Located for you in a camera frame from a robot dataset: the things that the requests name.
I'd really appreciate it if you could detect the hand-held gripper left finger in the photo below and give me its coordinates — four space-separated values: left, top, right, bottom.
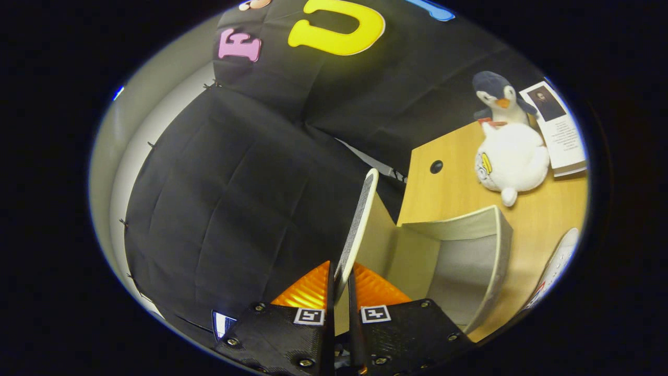
214 260 336 376

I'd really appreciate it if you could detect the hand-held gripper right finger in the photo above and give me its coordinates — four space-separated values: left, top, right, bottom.
347 262 473 376

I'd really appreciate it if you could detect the beige fabric storage box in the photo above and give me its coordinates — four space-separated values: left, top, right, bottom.
334 168 513 337

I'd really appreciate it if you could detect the white canvas shoe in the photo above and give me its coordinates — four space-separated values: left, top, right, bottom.
522 228 580 311

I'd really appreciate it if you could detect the blue computer screen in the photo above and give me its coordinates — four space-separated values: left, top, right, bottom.
211 310 238 341

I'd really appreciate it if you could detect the round white plush toy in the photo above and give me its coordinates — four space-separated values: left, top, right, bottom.
474 123 551 207

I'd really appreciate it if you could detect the blue and white penguin plush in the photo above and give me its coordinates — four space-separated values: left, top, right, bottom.
472 71 538 126

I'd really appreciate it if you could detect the white book with portrait cover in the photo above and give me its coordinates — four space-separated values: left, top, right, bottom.
519 81 588 178

